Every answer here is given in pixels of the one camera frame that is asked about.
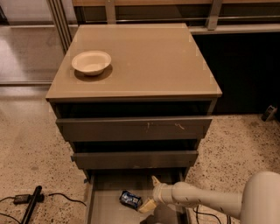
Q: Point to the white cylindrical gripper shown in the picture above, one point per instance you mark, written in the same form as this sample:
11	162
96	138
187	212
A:
159	193

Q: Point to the blue pepsi can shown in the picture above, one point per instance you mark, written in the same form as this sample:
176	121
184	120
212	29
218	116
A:
130	200

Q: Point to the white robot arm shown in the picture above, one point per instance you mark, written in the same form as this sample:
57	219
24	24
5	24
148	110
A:
259	203

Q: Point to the middle grey drawer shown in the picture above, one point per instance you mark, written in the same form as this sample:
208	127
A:
135	160

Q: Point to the bottom grey open drawer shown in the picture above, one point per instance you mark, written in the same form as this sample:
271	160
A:
105	188

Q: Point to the top grey drawer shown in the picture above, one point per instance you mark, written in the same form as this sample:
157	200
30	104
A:
133	129

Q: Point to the grey drawer cabinet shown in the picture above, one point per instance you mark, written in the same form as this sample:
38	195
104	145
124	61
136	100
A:
156	70

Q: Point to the black rod on floor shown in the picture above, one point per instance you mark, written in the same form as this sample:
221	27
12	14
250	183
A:
36	198

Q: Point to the black power adapter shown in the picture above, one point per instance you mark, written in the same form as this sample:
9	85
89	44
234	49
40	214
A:
22	199

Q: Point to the white paper bowl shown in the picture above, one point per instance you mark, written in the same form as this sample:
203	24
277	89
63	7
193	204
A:
91	63

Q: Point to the small grey floor device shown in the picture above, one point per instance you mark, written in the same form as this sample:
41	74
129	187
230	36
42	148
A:
269	113

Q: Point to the metal window frame rail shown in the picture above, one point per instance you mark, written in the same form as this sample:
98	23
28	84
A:
202	16

